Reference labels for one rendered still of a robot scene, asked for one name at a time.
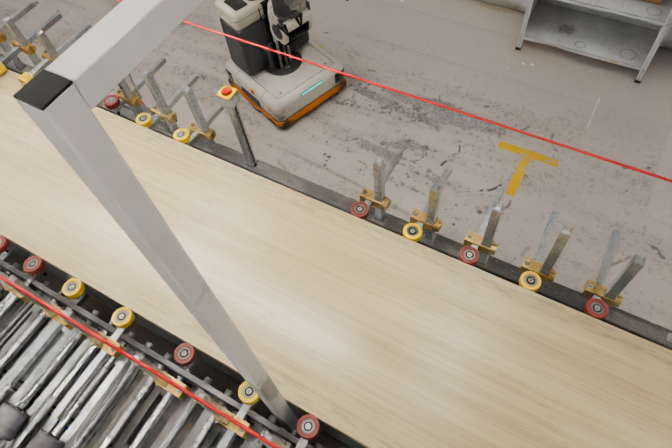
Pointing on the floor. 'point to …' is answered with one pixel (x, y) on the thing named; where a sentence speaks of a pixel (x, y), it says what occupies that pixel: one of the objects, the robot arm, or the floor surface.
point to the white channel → (89, 149)
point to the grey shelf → (597, 9)
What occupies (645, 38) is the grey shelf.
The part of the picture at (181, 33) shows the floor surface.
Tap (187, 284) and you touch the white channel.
